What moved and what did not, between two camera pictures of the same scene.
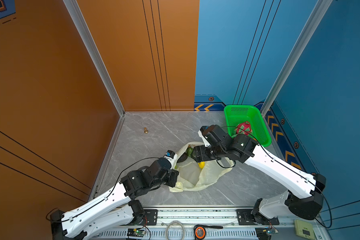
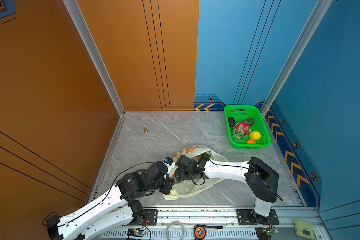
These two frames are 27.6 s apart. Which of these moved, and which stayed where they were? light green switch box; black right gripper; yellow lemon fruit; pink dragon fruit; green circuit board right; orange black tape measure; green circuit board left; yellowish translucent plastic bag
Moved: black right gripper; yellow lemon fruit; yellowish translucent plastic bag
Stayed: green circuit board right; green circuit board left; light green switch box; pink dragon fruit; orange black tape measure
